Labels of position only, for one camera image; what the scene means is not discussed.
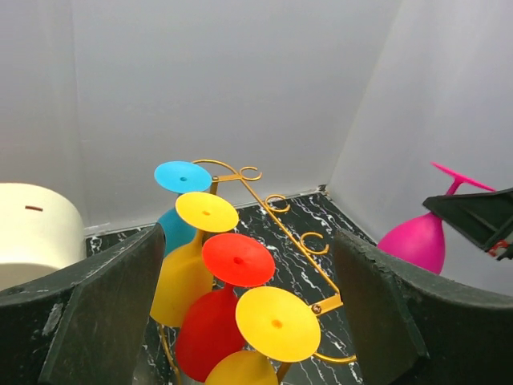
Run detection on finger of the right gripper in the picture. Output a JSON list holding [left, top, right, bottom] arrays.
[[423, 188, 512, 261]]

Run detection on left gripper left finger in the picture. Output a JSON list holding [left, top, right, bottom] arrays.
[[1, 225, 165, 384]]

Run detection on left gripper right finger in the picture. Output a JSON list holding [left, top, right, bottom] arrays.
[[333, 230, 512, 384]]

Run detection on magenta wine glass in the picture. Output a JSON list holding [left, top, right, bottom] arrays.
[[378, 162, 495, 274]]

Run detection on orange wine glass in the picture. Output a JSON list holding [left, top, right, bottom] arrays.
[[205, 286, 321, 385], [150, 192, 239, 327]]

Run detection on red wine glass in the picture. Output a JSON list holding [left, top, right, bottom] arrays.
[[175, 233, 275, 383]]

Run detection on blue wine glass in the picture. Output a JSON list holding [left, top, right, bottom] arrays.
[[154, 160, 212, 257]]

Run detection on white cylindrical container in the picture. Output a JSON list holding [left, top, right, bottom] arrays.
[[1, 182, 87, 290]]

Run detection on gold wire glass rack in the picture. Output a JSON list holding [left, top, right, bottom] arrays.
[[158, 159, 357, 385]]

